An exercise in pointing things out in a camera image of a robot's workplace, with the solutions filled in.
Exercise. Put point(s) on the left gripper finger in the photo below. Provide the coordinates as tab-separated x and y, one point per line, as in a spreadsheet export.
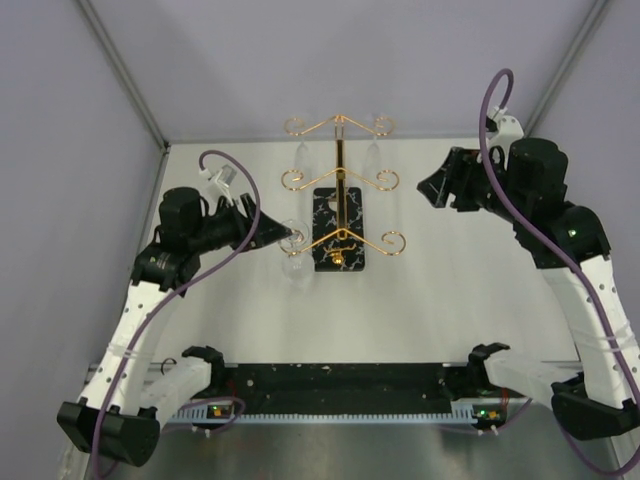
267	235
266	224

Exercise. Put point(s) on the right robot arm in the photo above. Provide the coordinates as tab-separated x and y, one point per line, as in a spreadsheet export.
570	250

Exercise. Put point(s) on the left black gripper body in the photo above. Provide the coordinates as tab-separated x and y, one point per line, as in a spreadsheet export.
227	228

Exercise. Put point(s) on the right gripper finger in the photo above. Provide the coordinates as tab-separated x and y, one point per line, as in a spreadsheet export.
458	162
439	189

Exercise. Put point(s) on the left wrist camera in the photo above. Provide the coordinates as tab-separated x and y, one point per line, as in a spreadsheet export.
218	183

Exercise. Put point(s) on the black mounting base plate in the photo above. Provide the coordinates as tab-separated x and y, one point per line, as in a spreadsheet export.
346	388

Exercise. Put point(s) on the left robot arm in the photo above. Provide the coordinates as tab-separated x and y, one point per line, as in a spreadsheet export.
117	415

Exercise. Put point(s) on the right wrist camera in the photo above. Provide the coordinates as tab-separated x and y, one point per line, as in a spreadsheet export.
502	129

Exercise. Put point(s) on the white slotted cable duct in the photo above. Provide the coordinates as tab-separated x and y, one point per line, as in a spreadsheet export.
464	413

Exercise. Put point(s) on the gold wire wine glass rack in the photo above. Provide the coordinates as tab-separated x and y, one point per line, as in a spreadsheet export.
338	243

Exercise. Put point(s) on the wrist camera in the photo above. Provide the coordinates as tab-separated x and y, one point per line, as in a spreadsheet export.
218	183
502	129

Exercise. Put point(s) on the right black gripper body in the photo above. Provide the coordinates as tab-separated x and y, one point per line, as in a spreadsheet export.
478	191

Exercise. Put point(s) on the clear wine glass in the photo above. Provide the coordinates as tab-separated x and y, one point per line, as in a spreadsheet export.
298	264

